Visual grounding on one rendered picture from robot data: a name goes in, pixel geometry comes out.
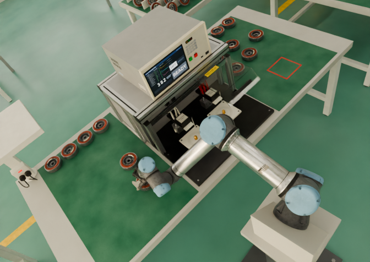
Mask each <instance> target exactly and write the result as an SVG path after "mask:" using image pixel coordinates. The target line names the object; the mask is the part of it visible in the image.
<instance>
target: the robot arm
mask: <svg viewBox="0 0 370 262"><path fill-rule="evenodd" d="M199 132H200V136H201V138H200V139H199V140H198V141H197V142H196V143H195V144H194V145H193V146H192V147H191V148H190V149H188V150H187V151H186V152H185V153H184V154H183V155H182V156H181V157H180V158H179V159H178V160H177V161H176V162H175V163H174V164H173V165H172V166H171V167H170V168H169V169H168V170H167V171H165V172H163V173H161V172H160V171H159V170H158V168H157V167H156V166H155V161H154V160H153V159H152V158H151V157H144V158H142V159H141V160H140V161H139V163H138V165H137V166H136V167H135V170H134V172H133V173H132V176H134V177H135V178H137V179H140V180H141V181H140V180H138V181H137V182H135V181H132V184H133V185H134V186H135V187H136V188H137V190H140V189H141V187H142V186H143V184H144V183H145V182H146V181H147V182H148V183H149V185H150V186H151V188H152V189H153V191H154V192H155V193H156V195H157V196H158V197H162V196H163V195H165V194H166V193H167V192H168V191H170V190H171V187H170V186H171V185H172V184H174V183H176V182H178V181H179V180H180V179H181V177H182V176H183V175H184V174H185V173H186V172H187V171H188V170H190V169H191V168H192V167H193V166H194V165H195V164H196V163H197V162H198V161H199V160H200V159H202V158H203V157H204V156H205V155H206V154H207V153H208V152H209V151H210V150H211V149H212V148H213V147H217V148H218V149H220V150H221V151H228V152H229V153H231V154H232V155H233V156H234V157H236V158H237V159H238V160H240V161H241V162H242V163H243V164H245V165H246V166H247V167H248V168H250V169H251V170H252V171H253V172H255V173H256V174H257V175H258V176H260V177H261V178H262V179H263V180H265V181H266V182H268V183H269V184H270V185H271V186H272V187H274V188H275V189H276V193H277V195H278V196H279V197H280V198H281V200H280V202H279V203H278V204H277V205H276V206H275V207H274V210H273V214H274V215H275V217H276V218H277V219H278V220H280V221H281V222H282V223H284V224H286V225H288V226H290V227H292V228H295V229H297V230H306V229H307V227H308V225H309V218H310V215H311V214H313V213H314V212H316V210H317V209H318V208H319V205H320V189H321V187H322V185H323V182H324V178H323V177H321V176H319V175H317V174H315V173H313V172H311V171H309V170H305V169H303V168H297V169H296V170H295V172H289V171H288V170H286V169H285V168H284V167H282V166H281V165H280V164H278V163H277V162H276V161H274V160H273V159H272V158H271V157H269V156H268V155H267V154H265V153H264V152H262V151H261V150H260V149H259V148H257V147H256V146H255V145H253V144H252V143H251V142H249V141H248V140H247V139H246V138H244V137H243V136H242V135H240V130H239V129H238V128H237V127H236V126H235V123H234V121H233V119H232V118H231V117H230V116H228V115H226V114H217V115H211V116H209V117H207V118H206V119H204V120H203V121H202V123H201V125H200V128H199Z"/></svg>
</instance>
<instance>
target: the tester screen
mask: <svg viewBox="0 0 370 262"><path fill-rule="evenodd" d="M183 55H184V53H183V50H182V47H179V48H178V49H176V50H175V51H174V52H173V53H171V54H170V55H169V56H168V57H166V58H165V59H164V60H163V61H161V62H160V63H159V64H158V65H156V66H155V67H154V68H153V69H151V70H150V71H148V72H147V73H146V74H145V76H146V78H147V80H148V82H149V84H150V86H151V89H152V91H153V93H154V92H155V91H156V90H157V89H158V88H160V87H161V86H162V85H164V83H166V82H167V81H169V80H170V79H172V81H171V82H169V83H168V84H167V85H166V86H168V85H169V84H170V83H172V82H173V81H174V80H175V79H176V78H175V79H173V76H172V74H171V73H172V72H173V71H174V70H175V69H176V68H178V67H179V66H180V65H181V64H182V63H184V62H185V61H186V59H185V60H184V61H182V62H181V63H180V64H179V65H177V66H176V67H175V68H173V69H172V70H170V67H169V66H170V65H171V64H173V63H174V62H175V61H176V60H178V59H179V58H180V57H182V56H183ZM184 58H185V57H184ZM187 69H188V68H187ZM187 69H186V70H187ZM186 70H185V71H186ZM185 71H184V72H185ZM184 72H183V73H184ZM181 74H182V73H181ZM181 74H180V75H181ZM180 75H179V76H180ZM179 76H178V77H179ZM178 77H177V78H178ZM164 78H166V80H167V81H165V82H164V83H163V84H162V85H161V86H159V87H158V86H157V83H159V82H160V81H161V80H162V79H164ZM166 86H165V87H166ZM165 87H163V88H162V89H161V90H160V91H162V90H163V89H164V88H165ZM160 91H159V92H160ZM159 92H157V93H156V94H155V93H154V95H155V96H156V95H157V94H158V93H159Z"/></svg>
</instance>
